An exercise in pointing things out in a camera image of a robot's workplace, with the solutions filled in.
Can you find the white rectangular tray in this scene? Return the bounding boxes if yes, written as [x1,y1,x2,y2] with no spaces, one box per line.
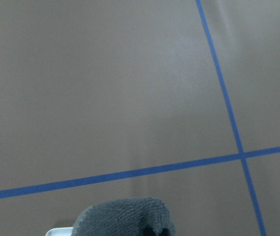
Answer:
[45,227,73,236]

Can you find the grey and pink cloth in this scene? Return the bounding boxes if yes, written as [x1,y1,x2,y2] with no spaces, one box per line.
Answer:
[71,197,176,236]

